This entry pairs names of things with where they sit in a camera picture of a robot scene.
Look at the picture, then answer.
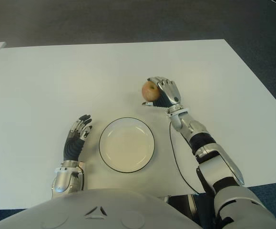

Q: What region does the white plate with black rim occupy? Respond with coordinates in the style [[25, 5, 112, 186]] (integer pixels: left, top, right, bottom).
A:
[[99, 117, 156, 173]]

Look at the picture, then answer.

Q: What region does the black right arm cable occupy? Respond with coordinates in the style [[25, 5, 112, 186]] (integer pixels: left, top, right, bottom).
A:
[[168, 121, 200, 195]]

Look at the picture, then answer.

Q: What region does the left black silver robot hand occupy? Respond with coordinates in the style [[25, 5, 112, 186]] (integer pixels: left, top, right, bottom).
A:
[[63, 114, 93, 161]]

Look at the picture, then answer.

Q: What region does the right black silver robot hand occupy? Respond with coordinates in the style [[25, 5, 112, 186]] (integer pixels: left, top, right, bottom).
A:
[[142, 76, 184, 109]]

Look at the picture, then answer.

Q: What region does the grey robot torso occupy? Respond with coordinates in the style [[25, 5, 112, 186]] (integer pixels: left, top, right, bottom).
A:
[[0, 188, 215, 229]]

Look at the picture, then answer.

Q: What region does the yellow red apple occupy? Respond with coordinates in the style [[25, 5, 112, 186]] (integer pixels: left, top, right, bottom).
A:
[[141, 81, 161, 102]]

